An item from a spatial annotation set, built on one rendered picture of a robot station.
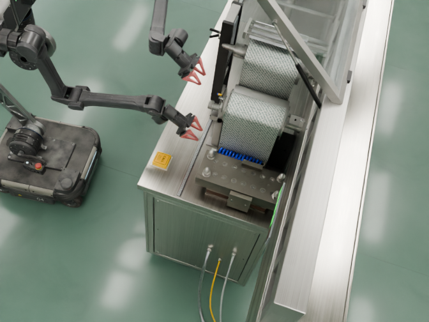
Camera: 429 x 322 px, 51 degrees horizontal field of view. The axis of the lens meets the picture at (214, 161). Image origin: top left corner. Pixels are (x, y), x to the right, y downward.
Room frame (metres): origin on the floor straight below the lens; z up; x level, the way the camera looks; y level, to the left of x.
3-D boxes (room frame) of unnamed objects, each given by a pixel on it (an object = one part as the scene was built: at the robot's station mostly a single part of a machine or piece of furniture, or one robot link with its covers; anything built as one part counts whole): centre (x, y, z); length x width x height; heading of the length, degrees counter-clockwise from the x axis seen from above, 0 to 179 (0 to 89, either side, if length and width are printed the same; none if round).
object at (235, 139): (1.19, -0.12, 1.11); 0.23 x 0.01 x 0.18; 82
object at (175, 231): (2.19, -0.20, 0.43); 2.52 x 0.64 x 0.86; 172
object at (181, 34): (1.37, 0.27, 1.44); 0.12 x 0.11 x 0.09; 80
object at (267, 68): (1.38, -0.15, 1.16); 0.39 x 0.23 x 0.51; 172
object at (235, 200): (0.97, -0.14, 0.96); 0.10 x 0.03 x 0.11; 82
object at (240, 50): (1.52, -0.02, 1.33); 0.06 x 0.06 x 0.06; 82
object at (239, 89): (1.37, -0.15, 1.17); 0.26 x 0.12 x 0.12; 82
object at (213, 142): (1.31, 0.03, 1.05); 0.06 x 0.05 x 0.31; 82
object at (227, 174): (1.07, -0.14, 1.00); 0.40 x 0.16 x 0.06; 82
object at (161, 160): (1.14, 0.25, 0.91); 0.07 x 0.07 x 0.02; 82
